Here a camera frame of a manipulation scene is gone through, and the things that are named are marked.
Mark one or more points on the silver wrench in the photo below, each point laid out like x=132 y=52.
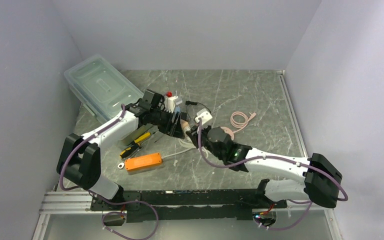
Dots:
x=121 y=165

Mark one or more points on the clear plastic storage box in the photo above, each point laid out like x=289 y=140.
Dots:
x=101 y=88

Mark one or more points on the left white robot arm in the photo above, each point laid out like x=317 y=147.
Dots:
x=81 y=155

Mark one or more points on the aluminium rail frame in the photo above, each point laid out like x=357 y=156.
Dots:
x=68 y=203

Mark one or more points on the yellow handled screwdriver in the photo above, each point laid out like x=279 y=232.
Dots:
x=141 y=138

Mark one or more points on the pink socket cable plug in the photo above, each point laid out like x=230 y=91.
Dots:
x=239 y=120

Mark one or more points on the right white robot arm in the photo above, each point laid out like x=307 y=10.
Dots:
x=312 y=179

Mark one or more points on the blue plug adapter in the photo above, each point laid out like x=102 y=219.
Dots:
x=177 y=110

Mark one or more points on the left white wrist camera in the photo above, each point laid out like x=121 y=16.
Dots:
x=172 y=101

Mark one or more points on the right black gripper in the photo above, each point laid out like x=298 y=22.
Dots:
x=193 y=134

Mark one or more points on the beige cube socket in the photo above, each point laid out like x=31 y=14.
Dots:
x=185 y=125

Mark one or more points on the pink round socket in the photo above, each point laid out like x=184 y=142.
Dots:
x=228 y=131

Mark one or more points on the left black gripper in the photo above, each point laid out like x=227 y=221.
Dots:
x=173 y=129

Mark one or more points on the orange power strip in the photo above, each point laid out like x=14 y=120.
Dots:
x=143 y=162

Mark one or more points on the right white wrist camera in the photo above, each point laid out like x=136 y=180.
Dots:
x=204 y=118

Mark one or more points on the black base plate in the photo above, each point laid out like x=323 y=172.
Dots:
x=144 y=205

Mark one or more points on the yellow black screwdriver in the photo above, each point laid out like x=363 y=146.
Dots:
x=130 y=150

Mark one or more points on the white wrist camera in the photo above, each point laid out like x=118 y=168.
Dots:
x=172 y=101
x=204 y=118

